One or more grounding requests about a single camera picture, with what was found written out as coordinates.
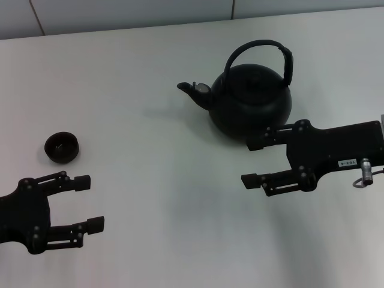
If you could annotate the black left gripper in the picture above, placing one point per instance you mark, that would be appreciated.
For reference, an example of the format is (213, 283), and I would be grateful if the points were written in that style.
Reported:
(27, 210)

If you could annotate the black round teapot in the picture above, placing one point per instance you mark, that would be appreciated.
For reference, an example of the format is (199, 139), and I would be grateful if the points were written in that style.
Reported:
(249, 105)

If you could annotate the small black teacup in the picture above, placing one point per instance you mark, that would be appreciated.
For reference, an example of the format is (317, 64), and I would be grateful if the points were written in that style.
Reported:
(63, 154)

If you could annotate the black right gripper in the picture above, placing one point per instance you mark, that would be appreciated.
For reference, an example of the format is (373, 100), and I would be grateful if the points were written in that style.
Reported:
(330, 147)

